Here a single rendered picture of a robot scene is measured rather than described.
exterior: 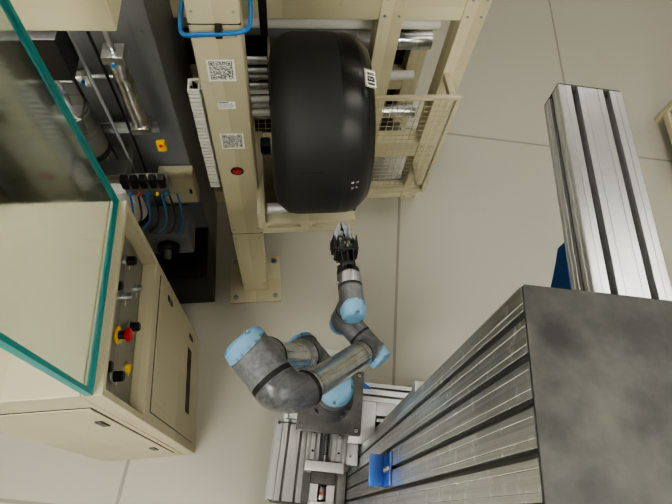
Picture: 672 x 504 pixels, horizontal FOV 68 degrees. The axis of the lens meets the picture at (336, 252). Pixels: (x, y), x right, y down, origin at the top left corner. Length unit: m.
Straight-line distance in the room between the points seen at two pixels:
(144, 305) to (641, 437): 1.51
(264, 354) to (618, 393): 0.84
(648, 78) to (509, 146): 1.42
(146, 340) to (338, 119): 0.93
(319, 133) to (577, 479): 1.15
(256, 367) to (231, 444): 1.33
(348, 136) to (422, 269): 1.53
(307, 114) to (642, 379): 1.12
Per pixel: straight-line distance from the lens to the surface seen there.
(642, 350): 0.60
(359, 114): 1.48
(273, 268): 2.76
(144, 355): 1.72
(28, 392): 1.39
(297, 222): 1.91
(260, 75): 2.04
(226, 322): 2.67
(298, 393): 1.22
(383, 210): 3.02
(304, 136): 1.46
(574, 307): 0.58
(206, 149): 1.74
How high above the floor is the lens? 2.49
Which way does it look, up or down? 62 degrees down
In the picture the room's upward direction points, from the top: 10 degrees clockwise
